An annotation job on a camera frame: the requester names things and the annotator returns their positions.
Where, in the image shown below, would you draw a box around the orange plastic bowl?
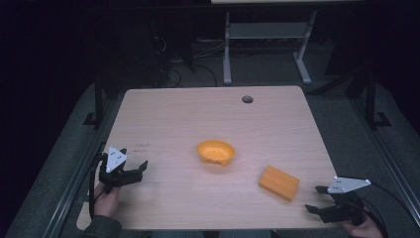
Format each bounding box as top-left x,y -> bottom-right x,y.
196,139 -> 237,167

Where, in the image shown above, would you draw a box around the orange rectangular block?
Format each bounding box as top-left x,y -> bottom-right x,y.
258,165 -> 301,203

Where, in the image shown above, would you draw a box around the cables on floor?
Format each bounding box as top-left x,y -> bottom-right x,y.
152,34 -> 226,88

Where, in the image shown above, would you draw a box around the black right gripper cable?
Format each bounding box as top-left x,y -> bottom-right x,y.
339,176 -> 412,238

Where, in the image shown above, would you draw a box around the person's left hand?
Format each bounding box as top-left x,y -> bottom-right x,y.
93,180 -> 122,219

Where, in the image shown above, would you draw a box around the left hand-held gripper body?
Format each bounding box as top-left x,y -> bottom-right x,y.
98,145 -> 144,194

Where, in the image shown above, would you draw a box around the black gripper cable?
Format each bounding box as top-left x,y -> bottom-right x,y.
339,176 -> 412,238
87,142 -> 107,220

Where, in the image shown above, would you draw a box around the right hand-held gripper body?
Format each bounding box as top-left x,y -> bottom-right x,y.
317,176 -> 372,227

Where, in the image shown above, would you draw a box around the black metal stand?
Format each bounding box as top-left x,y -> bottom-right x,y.
82,73 -> 107,131
363,65 -> 392,131

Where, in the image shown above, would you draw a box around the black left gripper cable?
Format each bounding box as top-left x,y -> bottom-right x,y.
87,142 -> 107,220

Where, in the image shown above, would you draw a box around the person's right hand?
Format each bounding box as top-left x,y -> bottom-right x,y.
339,216 -> 384,238

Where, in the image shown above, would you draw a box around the white metal stand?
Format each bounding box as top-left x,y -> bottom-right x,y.
222,9 -> 319,86

